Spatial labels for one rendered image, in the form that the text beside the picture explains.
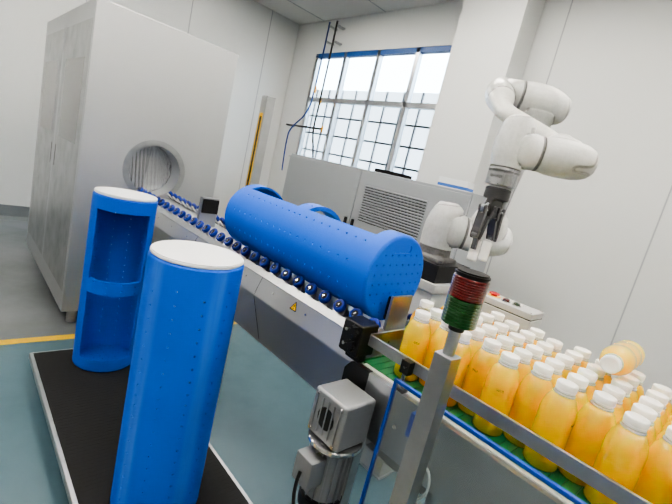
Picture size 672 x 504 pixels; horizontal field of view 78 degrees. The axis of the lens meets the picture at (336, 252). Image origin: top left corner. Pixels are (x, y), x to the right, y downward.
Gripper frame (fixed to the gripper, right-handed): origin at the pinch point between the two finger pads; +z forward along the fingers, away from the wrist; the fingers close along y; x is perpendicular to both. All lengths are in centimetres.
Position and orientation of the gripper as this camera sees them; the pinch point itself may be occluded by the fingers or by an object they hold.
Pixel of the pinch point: (479, 251)
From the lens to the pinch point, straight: 136.2
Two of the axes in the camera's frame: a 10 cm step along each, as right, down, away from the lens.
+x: 6.6, 2.9, -6.9
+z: -2.3, 9.6, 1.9
